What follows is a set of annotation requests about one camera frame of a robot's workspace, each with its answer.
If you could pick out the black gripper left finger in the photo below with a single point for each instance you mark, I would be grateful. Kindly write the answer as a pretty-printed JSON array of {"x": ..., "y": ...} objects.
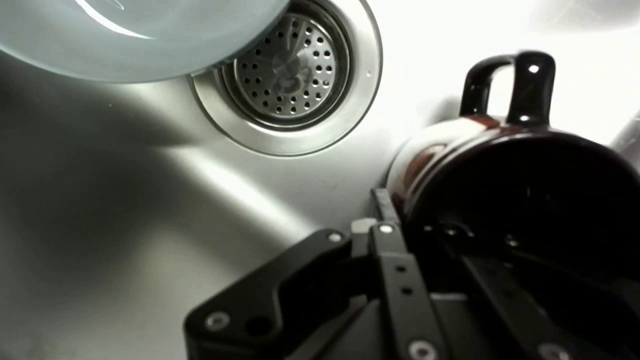
[{"x": 401, "y": 293}]

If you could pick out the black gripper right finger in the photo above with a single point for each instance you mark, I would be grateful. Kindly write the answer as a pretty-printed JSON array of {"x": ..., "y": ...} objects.
[{"x": 511, "y": 311}]

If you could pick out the dark brown mug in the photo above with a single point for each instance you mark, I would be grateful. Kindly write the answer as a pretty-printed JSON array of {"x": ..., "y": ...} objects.
[{"x": 441, "y": 152}]

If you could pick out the metal sink drain strainer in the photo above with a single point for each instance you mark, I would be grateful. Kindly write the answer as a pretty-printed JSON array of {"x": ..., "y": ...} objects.
[{"x": 292, "y": 73}]

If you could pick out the stainless steel sink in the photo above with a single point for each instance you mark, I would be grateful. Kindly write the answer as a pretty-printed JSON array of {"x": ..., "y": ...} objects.
[{"x": 100, "y": 201}]

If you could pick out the pale round plate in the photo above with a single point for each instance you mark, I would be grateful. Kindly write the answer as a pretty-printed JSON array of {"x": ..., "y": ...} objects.
[{"x": 121, "y": 33}]

